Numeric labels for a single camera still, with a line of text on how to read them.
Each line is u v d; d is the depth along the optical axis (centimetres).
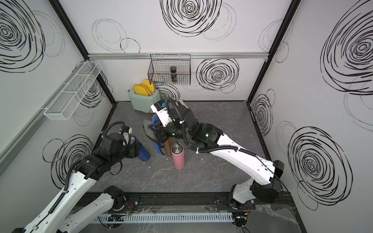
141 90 99
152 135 57
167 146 93
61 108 71
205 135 42
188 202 76
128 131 65
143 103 103
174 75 87
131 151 64
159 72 89
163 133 50
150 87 105
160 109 49
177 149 71
